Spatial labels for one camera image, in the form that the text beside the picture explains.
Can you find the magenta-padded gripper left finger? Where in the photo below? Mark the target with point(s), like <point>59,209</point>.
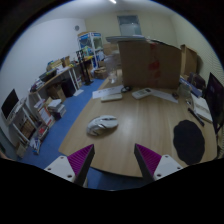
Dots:
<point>63,166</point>

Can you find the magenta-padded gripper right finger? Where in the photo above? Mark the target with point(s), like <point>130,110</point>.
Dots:
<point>166,165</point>

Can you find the white computer mouse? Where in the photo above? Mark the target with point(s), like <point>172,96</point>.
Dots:
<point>101,125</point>

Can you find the black mouse pad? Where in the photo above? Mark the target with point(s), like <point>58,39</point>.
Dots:
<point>189,141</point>

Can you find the cluttered shelf unit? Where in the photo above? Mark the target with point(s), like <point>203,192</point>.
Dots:
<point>30,123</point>

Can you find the black pen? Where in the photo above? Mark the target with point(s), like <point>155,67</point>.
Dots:
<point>196,116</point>

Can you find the open white notebook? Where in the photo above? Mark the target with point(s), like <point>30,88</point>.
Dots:
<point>202,108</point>

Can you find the white paper sheet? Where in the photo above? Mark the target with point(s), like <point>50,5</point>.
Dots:
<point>165,96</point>
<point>103,91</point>

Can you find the black computer tower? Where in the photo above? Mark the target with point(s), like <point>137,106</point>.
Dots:
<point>68,87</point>

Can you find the blue folder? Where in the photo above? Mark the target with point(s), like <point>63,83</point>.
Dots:
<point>190,86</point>

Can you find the black computer monitor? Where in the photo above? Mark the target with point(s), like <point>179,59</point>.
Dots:
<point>9,103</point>

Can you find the dark flat monitor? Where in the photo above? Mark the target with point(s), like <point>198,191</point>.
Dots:
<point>215,96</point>

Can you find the long white remote control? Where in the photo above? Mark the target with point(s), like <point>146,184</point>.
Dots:
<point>111,97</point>

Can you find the long wooden side desk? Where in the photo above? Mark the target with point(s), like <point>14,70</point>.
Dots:
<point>55,77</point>

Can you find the open cardboard box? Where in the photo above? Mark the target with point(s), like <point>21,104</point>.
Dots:
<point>101,73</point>

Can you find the large brown cardboard box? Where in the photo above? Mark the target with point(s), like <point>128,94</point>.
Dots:
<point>150,65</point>

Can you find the black floor stand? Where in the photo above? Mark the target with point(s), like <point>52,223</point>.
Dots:
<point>83,66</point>

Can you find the tall flat cardboard box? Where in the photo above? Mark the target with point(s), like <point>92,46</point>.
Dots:
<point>188,60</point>

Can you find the clear plastic jar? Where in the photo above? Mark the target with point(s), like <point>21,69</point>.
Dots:
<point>112,68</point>

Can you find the blue glass display cabinet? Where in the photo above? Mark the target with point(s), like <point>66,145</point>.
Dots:
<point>90,45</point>

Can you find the grey door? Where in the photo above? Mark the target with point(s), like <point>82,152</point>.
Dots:
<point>129,26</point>

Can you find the ceiling light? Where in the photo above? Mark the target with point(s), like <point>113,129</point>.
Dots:
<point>113,1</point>

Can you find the round wall clock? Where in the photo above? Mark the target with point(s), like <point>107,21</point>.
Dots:
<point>77,28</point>

